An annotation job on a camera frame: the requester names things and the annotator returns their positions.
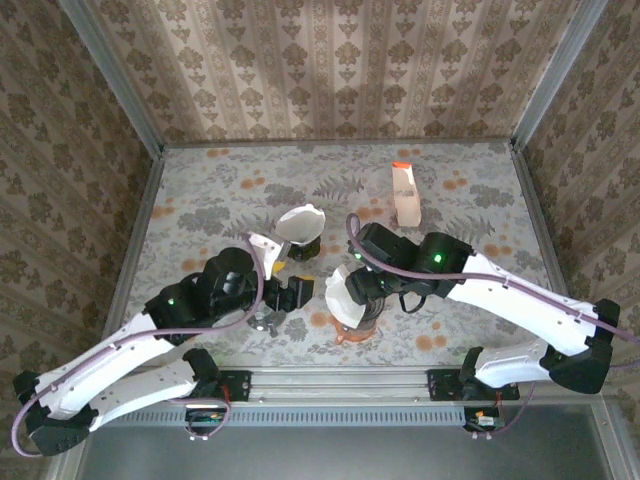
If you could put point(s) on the floral patterned table cover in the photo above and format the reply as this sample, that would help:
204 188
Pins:
225 170

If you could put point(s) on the orange white filter pack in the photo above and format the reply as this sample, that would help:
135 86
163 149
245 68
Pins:
406 200

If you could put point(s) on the orange translucent dripper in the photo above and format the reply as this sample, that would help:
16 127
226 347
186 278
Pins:
357 336

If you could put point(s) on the aluminium table end rail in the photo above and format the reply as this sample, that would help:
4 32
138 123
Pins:
340 143

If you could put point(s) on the small connector board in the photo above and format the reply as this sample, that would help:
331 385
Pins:
482 422
205 422

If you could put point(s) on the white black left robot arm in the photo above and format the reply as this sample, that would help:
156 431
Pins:
100 360

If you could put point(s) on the aluminium table edge rail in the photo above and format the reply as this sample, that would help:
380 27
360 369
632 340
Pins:
340 382

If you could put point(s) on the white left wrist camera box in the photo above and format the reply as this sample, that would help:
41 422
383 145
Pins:
265 250

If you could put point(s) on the aluminium table side rail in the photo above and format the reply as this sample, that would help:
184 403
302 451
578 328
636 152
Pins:
530 200
145 210

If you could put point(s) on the aluminium frame post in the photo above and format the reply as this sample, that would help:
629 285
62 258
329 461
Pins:
115 85
550 75

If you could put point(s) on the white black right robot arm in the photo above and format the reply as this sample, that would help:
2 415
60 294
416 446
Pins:
525 305

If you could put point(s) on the blue-grey translucent dripper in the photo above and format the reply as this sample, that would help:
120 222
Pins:
261 325

